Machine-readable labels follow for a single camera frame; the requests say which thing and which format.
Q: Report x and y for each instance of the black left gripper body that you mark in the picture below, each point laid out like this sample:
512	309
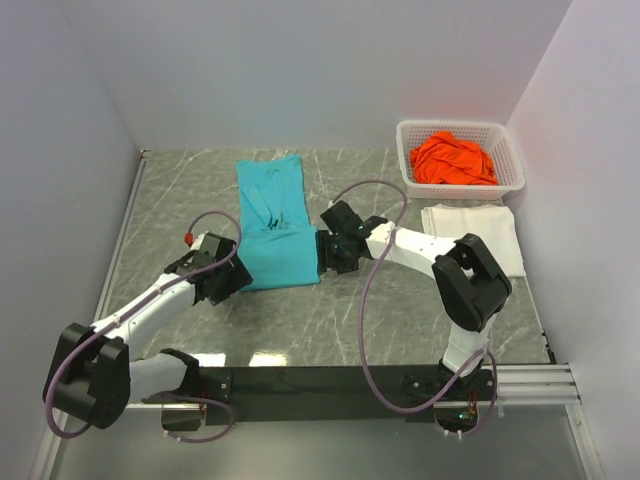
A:
232	277

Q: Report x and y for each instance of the orange t shirt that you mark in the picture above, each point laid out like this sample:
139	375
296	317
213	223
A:
443	159

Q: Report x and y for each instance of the black base crossbar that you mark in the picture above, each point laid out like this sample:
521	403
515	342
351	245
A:
261	394

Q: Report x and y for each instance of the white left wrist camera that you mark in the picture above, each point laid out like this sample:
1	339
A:
193	241

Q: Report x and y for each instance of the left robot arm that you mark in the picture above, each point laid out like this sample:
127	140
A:
95	372

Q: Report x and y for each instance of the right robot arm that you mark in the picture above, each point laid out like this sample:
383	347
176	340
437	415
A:
473	289

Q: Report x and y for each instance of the folded white t shirt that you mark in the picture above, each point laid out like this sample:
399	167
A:
495	225

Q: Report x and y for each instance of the turquoise t shirt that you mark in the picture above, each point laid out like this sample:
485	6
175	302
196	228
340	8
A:
278	246

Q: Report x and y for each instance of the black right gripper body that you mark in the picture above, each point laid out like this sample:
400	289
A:
337	255

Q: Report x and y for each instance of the aluminium rail frame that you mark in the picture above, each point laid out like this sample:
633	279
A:
316	326

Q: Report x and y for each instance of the white plastic laundry basket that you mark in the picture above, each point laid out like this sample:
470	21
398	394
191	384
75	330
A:
493	138

